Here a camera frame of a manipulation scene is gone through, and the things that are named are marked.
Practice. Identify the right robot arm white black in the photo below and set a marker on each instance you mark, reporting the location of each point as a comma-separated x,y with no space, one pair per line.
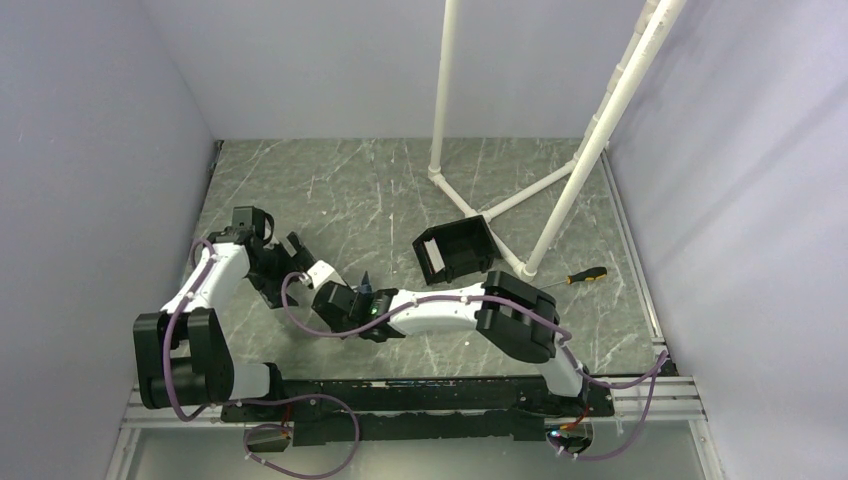
517,318

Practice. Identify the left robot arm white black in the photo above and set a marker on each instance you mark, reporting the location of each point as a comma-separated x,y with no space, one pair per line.
181,352

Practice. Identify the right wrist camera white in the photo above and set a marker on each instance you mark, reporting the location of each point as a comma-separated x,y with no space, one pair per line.
321,273

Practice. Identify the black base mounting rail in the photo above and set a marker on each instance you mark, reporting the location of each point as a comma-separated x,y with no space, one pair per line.
344,425

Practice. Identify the white pvc pipe frame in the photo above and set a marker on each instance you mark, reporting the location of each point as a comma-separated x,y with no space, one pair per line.
542,69

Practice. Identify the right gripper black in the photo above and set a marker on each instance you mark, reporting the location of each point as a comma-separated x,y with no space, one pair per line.
336,325

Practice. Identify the orange black screwdriver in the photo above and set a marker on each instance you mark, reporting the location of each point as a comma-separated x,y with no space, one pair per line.
590,274

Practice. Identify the blue card holder wallet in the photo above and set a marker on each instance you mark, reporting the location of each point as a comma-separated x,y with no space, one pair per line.
365,286

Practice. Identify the black card storage box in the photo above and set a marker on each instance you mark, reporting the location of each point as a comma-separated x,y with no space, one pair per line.
448,251

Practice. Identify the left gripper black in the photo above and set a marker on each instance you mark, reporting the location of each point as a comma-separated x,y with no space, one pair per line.
298,263

